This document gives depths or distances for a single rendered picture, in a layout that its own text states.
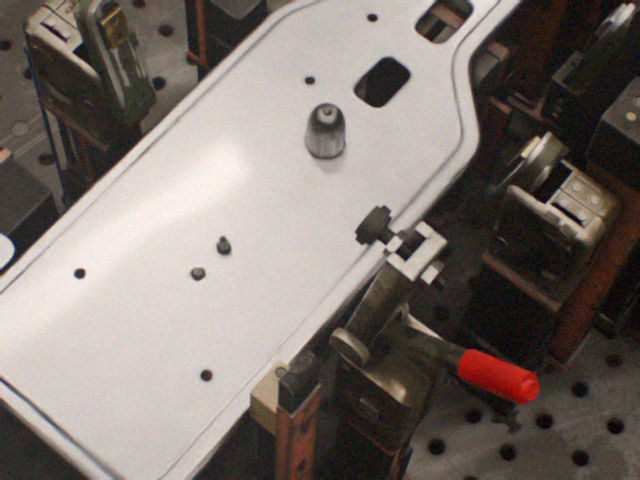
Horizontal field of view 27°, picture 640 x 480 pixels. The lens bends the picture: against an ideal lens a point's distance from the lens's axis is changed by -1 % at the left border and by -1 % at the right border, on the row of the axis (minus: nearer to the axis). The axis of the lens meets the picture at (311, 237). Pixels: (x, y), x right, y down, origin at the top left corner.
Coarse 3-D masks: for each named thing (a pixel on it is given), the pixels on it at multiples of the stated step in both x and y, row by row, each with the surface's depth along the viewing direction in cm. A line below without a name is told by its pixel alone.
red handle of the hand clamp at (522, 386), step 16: (384, 336) 93; (400, 336) 92; (416, 336) 92; (432, 336) 91; (416, 352) 91; (432, 352) 90; (448, 352) 90; (464, 352) 89; (480, 352) 88; (448, 368) 90; (464, 368) 88; (480, 368) 87; (496, 368) 86; (512, 368) 86; (480, 384) 87; (496, 384) 86; (512, 384) 85; (528, 384) 85; (512, 400) 85; (528, 400) 86
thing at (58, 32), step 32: (64, 0) 109; (32, 32) 108; (64, 32) 108; (32, 64) 114; (64, 64) 108; (64, 96) 115; (96, 96) 109; (64, 128) 123; (96, 128) 114; (128, 128) 117; (96, 160) 122; (64, 192) 136
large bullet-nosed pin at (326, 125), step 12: (324, 108) 105; (336, 108) 105; (312, 120) 106; (324, 120) 105; (336, 120) 105; (312, 132) 106; (324, 132) 105; (336, 132) 106; (312, 144) 108; (324, 144) 107; (336, 144) 107; (324, 156) 108
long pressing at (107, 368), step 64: (320, 0) 116; (384, 0) 116; (512, 0) 116; (256, 64) 112; (320, 64) 113; (448, 64) 113; (192, 128) 109; (256, 128) 110; (384, 128) 110; (448, 128) 110; (128, 192) 107; (192, 192) 107; (256, 192) 107; (320, 192) 107; (384, 192) 107; (448, 192) 108; (64, 256) 104; (128, 256) 104; (192, 256) 104; (256, 256) 105; (320, 256) 105; (384, 256) 105; (0, 320) 101; (64, 320) 102; (128, 320) 102; (192, 320) 102; (256, 320) 102; (320, 320) 102; (0, 384) 100; (64, 384) 99; (128, 384) 100; (192, 384) 100; (64, 448) 98; (128, 448) 97; (192, 448) 97
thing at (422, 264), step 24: (384, 216) 82; (360, 240) 82; (384, 240) 83; (408, 240) 84; (432, 240) 82; (384, 264) 82; (408, 264) 81; (432, 264) 82; (384, 288) 84; (408, 288) 82; (360, 312) 90; (384, 312) 87; (360, 336) 93
